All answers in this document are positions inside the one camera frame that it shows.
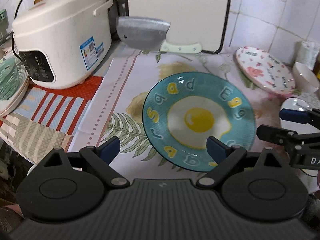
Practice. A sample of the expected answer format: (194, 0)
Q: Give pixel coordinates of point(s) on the red striped cloth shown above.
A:
(46, 118)

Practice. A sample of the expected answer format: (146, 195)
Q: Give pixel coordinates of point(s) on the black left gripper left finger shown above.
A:
(97, 162)

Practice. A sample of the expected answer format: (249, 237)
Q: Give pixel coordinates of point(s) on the large white Morning Honey plate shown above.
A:
(301, 105)

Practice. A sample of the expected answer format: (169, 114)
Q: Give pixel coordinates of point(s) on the green plastic strainer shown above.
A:
(9, 78)

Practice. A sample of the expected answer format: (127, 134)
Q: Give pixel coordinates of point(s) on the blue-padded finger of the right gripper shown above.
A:
(302, 117)

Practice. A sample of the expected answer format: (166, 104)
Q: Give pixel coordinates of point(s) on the white bunny carrot plate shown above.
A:
(265, 71)

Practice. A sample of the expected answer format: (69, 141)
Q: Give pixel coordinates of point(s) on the white cutting board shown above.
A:
(191, 21)

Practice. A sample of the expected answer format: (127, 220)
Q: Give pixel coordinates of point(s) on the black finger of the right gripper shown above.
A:
(274, 135)

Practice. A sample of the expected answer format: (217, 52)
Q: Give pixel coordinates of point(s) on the white salt bag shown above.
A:
(307, 53)

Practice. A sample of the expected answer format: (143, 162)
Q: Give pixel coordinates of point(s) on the white rice cooker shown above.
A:
(61, 42)

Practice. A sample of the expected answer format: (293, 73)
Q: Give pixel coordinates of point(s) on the floral table mat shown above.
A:
(116, 108)

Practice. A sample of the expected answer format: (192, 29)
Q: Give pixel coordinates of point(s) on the steel cleaver white handle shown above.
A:
(150, 34)

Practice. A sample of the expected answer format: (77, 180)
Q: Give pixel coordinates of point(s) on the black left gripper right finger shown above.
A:
(228, 161)

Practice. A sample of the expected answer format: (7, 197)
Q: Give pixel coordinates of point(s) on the white ribbed bowl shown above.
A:
(304, 78)

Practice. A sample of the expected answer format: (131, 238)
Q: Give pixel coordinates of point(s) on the teal fried egg plate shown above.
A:
(183, 110)

